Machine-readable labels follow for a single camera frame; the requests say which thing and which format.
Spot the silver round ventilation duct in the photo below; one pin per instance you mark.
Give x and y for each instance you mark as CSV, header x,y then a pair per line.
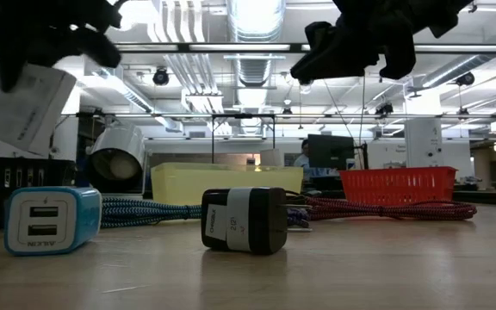
x,y
254,26

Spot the black computer monitor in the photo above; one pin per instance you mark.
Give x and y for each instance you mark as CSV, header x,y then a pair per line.
x,y
330,150

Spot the white square pillar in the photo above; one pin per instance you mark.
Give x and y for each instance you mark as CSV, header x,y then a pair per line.
x,y
422,129

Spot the blue white USB charger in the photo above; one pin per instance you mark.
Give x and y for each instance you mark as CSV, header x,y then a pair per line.
x,y
50,224

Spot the teal marker pen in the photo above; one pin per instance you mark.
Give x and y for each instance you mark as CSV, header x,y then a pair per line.
x,y
144,211

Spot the red plastic mesh basket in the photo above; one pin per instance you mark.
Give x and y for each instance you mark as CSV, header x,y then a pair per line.
x,y
398,185

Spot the yellow translucent plastic bin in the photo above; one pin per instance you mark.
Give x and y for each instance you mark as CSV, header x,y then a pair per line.
x,y
231,183

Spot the white card reader box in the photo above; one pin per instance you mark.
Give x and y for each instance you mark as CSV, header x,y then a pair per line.
x,y
28,112

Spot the black plastic mesh basket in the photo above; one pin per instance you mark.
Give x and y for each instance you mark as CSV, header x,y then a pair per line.
x,y
58,172

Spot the black ceiling spotlight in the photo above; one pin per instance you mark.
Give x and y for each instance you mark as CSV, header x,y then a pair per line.
x,y
464,78
383,108
160,76

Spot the distant black stand frame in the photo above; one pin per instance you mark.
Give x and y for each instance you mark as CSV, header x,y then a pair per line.
x,y
212,138

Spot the person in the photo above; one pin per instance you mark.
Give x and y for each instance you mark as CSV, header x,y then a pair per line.
x,y
305,161

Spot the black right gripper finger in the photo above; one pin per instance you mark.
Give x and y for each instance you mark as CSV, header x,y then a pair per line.
x,y
334,56
398,62

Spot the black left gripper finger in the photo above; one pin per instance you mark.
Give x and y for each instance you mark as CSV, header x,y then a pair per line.
x,y
11,64

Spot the maroon red pen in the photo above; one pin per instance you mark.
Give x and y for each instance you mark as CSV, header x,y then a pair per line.
x,y
403,211

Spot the white cylindrical cup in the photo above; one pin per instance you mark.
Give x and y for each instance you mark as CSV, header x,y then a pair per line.
x,y
119,146

